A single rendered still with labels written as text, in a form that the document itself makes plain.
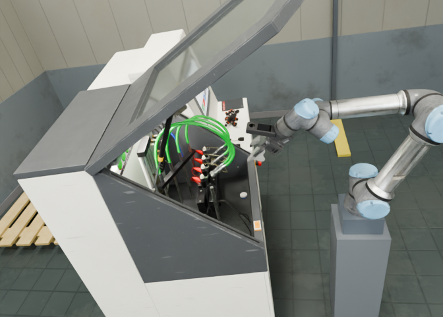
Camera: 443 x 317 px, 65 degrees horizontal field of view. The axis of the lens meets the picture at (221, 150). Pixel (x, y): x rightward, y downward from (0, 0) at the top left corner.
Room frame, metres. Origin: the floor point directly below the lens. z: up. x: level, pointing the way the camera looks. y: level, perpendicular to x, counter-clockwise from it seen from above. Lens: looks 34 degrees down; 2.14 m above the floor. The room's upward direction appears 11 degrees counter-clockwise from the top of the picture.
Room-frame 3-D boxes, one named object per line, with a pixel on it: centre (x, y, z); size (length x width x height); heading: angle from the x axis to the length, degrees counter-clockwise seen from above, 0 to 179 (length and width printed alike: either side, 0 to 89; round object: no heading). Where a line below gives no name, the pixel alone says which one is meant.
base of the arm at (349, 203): (1.14, -0.60, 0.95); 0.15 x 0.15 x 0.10
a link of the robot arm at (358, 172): (1.14, -0.60, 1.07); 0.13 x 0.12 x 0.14; 168
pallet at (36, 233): (2.84, 1.69, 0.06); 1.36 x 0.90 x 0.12; 166
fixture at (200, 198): (1.46, 0.10, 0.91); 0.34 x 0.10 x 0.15; 173
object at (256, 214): (1.31, -0.12, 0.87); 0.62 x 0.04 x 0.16; 173
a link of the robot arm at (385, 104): (1.14, -0.60, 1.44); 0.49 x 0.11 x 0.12; 78
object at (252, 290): (1.35, 0.15, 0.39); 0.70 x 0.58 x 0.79; 173
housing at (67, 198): (1.75, 0.53, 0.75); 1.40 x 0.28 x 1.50; 173
